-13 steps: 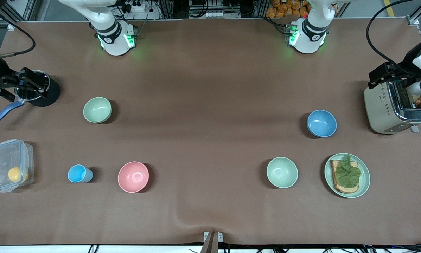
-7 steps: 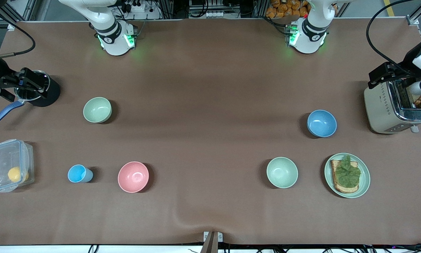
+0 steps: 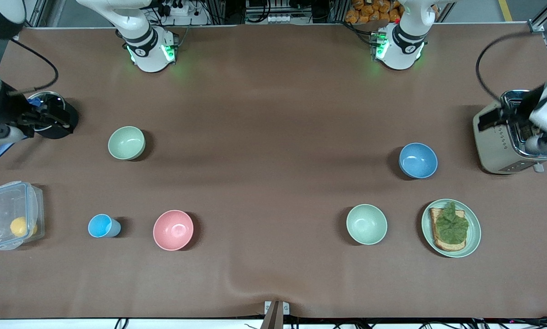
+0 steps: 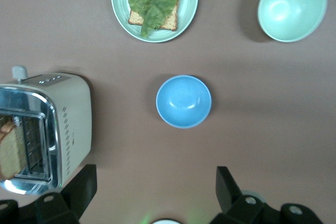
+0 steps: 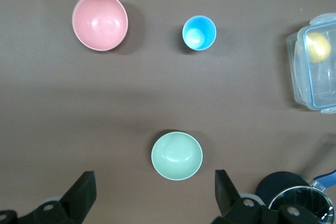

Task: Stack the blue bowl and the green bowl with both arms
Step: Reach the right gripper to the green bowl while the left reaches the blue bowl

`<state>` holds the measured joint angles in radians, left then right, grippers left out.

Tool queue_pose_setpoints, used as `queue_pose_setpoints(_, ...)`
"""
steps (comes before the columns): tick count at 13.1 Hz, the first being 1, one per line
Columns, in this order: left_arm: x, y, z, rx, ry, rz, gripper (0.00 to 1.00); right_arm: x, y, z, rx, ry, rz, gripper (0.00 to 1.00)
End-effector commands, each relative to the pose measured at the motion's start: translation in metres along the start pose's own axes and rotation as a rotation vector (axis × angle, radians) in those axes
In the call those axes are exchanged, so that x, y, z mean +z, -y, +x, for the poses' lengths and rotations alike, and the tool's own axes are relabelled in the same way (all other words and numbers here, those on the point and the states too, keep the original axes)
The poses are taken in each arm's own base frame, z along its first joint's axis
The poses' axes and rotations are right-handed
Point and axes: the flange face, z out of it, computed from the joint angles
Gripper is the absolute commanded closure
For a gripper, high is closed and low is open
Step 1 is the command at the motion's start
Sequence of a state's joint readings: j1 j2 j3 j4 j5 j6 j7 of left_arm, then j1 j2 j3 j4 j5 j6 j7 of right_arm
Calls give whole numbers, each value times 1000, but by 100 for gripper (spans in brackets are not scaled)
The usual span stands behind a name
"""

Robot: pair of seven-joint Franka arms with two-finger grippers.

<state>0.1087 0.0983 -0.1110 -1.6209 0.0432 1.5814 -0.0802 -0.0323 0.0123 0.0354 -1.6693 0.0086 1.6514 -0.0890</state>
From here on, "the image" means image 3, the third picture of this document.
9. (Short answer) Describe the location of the pale green bowl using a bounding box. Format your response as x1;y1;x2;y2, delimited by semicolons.
108;126;146;161
346;204;388;245

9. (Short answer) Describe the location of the blue speckled bowl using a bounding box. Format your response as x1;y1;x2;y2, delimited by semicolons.
398;143;438;179

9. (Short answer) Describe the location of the pink bowl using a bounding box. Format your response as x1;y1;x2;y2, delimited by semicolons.
153;210;195;251

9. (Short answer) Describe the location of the glass lid with blue knob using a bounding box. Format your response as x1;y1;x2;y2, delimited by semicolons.
27;91;67;133

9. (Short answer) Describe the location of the beige chrome toaster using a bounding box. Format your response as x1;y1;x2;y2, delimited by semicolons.
473;90;547;175

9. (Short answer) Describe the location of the clear plastic food container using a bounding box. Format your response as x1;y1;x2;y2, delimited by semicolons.
0;181;45;251

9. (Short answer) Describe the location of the yellow lemon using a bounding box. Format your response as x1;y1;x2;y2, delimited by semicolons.
10;217;38;238

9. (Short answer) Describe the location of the pale green plate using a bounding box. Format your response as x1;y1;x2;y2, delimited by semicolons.
421;199;482;258

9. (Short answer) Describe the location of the green lettuce leaf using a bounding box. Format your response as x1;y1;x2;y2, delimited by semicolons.
434;202;469;244

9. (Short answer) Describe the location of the light blue cup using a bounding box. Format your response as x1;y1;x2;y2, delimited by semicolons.
88;213;122;239

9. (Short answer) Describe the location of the toast slice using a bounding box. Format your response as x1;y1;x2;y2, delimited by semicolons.
430;208;467;252

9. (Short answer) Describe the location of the orange snack bag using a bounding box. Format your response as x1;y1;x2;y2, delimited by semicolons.
345;0;403;24

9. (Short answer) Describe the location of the white power strip with plugs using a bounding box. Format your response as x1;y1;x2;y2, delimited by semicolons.
161;0;197;17

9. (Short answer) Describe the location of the brown table mat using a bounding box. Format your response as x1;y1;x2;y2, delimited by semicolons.
0;23;547;319

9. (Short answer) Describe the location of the black saucepan with blue handle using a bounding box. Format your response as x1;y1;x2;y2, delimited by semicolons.
0;91;79;166

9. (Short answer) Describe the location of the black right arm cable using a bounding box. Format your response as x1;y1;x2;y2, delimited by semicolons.
6;37;59;96

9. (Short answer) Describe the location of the white clamp with brown post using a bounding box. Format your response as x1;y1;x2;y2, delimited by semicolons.
260;300;290;329

